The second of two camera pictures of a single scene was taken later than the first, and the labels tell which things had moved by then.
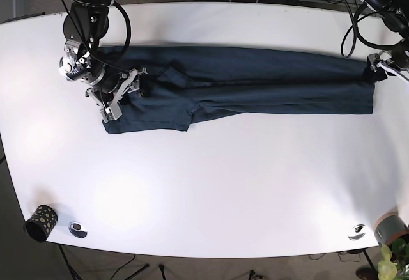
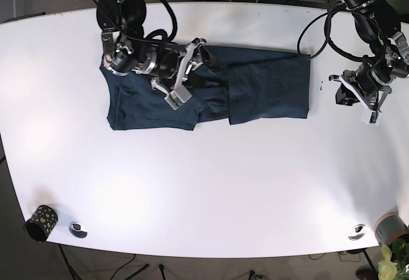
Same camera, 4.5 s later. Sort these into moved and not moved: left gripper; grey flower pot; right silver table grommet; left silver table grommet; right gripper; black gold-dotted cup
Moved: right gripper; left gripper
Not moved: black gold-dotted cup; right silver table grommet; grey flower pot; left silver table grommet
